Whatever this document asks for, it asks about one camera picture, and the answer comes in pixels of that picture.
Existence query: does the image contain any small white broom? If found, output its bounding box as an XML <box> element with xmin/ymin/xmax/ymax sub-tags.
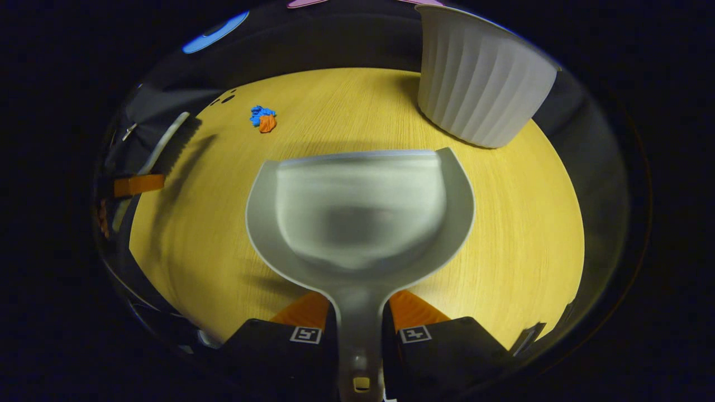
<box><xmin>137</xmin><ymin>112</ymin><xmax>202</xmax><ymax>176</ymax></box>

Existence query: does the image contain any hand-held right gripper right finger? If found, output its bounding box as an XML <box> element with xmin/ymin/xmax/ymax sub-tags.
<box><xmin>383</xmin><ymin>289</ymin><xmax>512</xmax><ymax>402</ymax></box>

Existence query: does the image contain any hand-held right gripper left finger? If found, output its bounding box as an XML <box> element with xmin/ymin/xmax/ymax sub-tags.
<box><xmin>221</xmin><ymin>290</ymin><xmax>340</xmax><ymax>402</ymax></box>

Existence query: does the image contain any small white dustpan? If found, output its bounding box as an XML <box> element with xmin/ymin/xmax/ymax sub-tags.
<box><xmin>246</xmin><ymin>147</ymin><xmax>476</xmax><ymax>402</ymax></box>

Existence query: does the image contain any white ribbed garbage bin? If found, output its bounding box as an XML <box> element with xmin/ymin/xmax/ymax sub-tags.
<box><xmin>416</xmin><ymin>4</ymin><xmax>559</xmax><ymax>149</ymax></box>

